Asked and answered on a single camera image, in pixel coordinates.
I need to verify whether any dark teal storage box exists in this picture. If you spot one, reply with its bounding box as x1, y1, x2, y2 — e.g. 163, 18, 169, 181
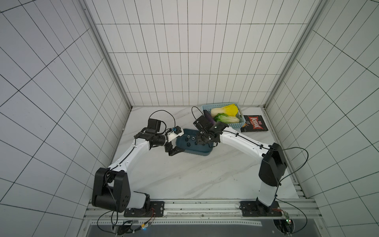
176, 128, 214, 156

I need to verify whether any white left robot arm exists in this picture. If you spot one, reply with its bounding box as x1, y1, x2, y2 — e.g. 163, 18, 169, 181
91, 119, 184, 212

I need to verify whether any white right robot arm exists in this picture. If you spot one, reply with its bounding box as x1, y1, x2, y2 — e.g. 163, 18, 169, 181
193, 116, 287, 208

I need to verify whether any green lettuce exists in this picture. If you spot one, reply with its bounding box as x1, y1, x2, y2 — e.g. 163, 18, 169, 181
214, 113, 240, 124

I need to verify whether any purple eggplant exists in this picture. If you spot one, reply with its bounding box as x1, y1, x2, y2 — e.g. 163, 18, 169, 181
203, 110, 216, 125

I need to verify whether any yellow napa cabbage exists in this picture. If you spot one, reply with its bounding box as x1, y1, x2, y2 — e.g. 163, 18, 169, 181
211, 104, 238, 117

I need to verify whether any light blue perforated basket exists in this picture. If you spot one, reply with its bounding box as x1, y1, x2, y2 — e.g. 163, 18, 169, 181
201, 102, 245, 129

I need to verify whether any black Kray chips bag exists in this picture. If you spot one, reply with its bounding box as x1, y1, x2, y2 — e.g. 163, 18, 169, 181
240, 115, 268, 132

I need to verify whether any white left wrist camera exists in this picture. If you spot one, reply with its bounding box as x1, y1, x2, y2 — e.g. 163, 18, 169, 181
166, 126, 184, 142

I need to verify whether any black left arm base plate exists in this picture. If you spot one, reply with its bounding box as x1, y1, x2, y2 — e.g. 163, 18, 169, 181
124, 201, 165, 218

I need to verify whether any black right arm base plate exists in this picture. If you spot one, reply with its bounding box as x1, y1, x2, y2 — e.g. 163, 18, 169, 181
239, 200, 282, 217

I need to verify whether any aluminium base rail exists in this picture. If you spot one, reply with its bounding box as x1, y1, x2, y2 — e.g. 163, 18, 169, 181
79, 199, 329, 237

